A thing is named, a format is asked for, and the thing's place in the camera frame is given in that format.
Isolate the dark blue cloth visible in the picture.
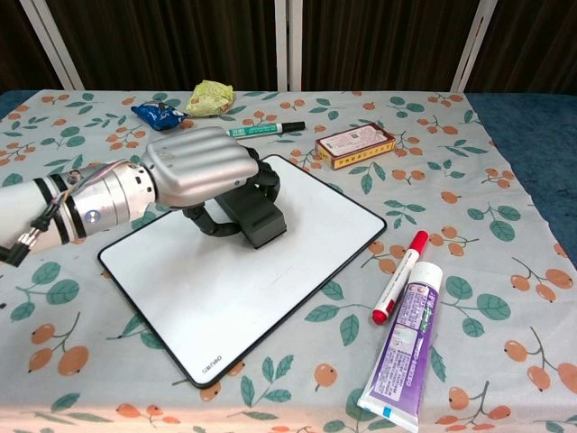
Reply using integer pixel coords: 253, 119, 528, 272
463, 92, 577, 268

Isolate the white metal frame bar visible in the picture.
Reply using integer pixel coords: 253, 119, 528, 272
274, 0, 304, 93
449, 0, 499, 95
19, 0, 85, 90

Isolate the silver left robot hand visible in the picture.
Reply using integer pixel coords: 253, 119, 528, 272
141, 126, 282, 238

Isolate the crumpled yellow-green snack wrapper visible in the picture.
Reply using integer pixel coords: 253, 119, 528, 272
184, 79, 235, 118

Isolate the floral patterned tablecloth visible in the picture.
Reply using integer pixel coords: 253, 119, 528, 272
0, 88, 577, 433

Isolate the purple and white toothpaste tube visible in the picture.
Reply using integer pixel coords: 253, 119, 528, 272
356, 261, 444, 425

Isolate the blue snack packet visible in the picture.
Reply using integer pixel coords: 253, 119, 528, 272
130, 101, 188, 133

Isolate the red and white marker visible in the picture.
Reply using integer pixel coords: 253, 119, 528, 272
371, 230, 430, 326

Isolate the green marker with black cap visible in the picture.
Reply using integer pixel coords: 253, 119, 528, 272
224, 120, 307, 140

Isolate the white dry-erase board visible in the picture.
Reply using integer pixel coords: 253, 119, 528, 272
96, 153, 389, 391

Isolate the red and yellow medicine box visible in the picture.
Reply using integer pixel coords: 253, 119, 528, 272
314, 122, 397, 171

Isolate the dark grey whiteboard eraser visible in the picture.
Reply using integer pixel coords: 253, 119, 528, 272
215, 180, 289, 251

